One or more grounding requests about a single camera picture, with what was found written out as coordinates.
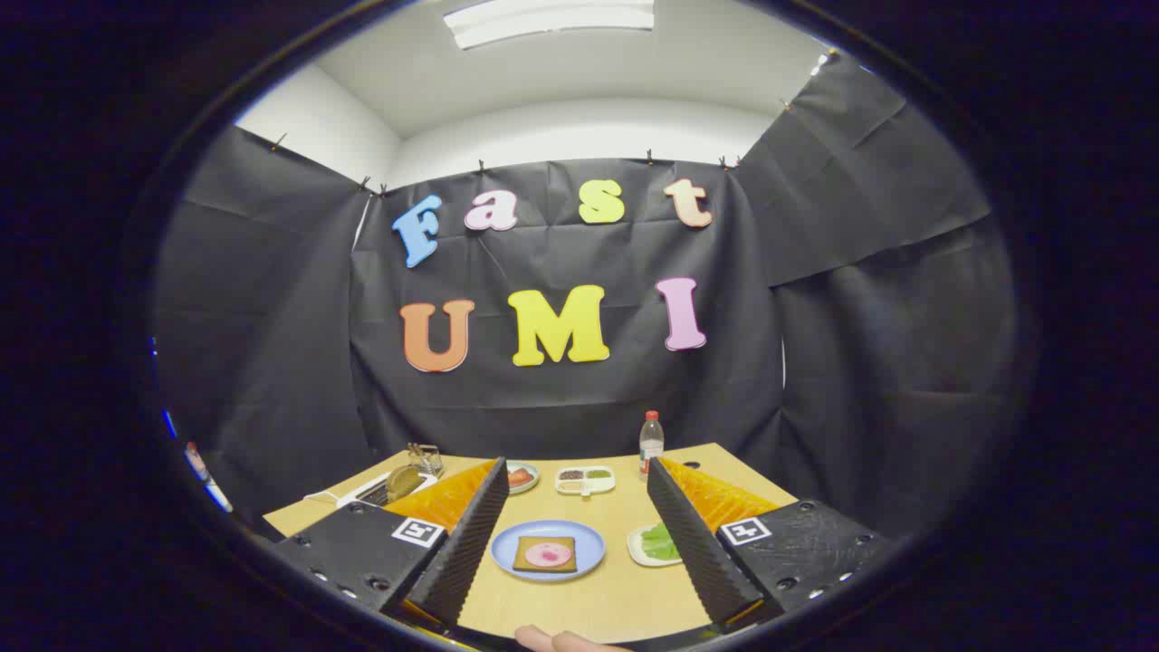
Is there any black backdrop cloth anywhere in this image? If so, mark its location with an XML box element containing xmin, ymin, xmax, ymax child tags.
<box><xmin>154</xmin><ymin>50</ymin><xmax>1020</xmax><ymax>544</ymax></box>

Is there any white toaster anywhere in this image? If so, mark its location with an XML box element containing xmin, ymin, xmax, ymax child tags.
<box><xmin>337</xmin><ymin>469</ymin><xmax>442</xmax><ymax>513</ymax></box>

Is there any clear red-capped plastic bottle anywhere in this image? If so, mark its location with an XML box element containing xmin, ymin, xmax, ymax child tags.
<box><xmin>639</xmin><ymin>410</ymin><xmax>666</xmax><ymax>481</ymax></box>

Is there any green lettuce leaf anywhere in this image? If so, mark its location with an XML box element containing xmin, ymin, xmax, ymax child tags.
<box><xmin>639</xmin><ymin>523</ymin><xmax>682</xmax><ymax>562</ymax></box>

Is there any white divided condiment dish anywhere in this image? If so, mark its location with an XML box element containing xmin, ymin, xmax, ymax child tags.
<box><xmin>554</xmin><ymin>465</ymin><xmax>617</xmax><ymax>497</ymax></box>

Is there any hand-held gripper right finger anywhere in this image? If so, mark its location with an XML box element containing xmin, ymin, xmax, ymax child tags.
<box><xmin>646</xmin><ymin>455</ymin><xmax>896</xmax><ymax>632</ymax></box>

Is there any brown bread slice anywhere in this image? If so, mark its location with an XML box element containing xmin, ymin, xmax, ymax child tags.
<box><xmin>512</xmin><ymin>536</ymin><xmax>579</xmax><ymax>574</ymax></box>
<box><xmin>385</xmin><ymin>464</ymin><xmax>425</xmax><ymax>503</ymax></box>

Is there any white square plate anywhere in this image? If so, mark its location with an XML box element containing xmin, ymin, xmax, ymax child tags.
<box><xmin>627</xmin><ymin>523</ymin><xmax>685</xmax><ymax>569</ymax></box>

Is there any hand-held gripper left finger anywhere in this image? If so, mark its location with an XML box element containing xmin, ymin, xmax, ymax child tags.
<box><xmin>270</xmin><ymin>457</ymin><xmax>511</xmax><ymax>632</ymax></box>

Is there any ceiling light panel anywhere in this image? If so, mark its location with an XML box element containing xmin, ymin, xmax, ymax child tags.
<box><xmin>442</xmin><ymin>0</ymin><xmax>655</xmax><ymax>51</ymax></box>

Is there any blue round plate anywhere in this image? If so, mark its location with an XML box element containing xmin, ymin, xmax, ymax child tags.
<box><xmin>490</xmin><ymin>519</ymin><xmax>606</xmax><ymax>581</ymax></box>

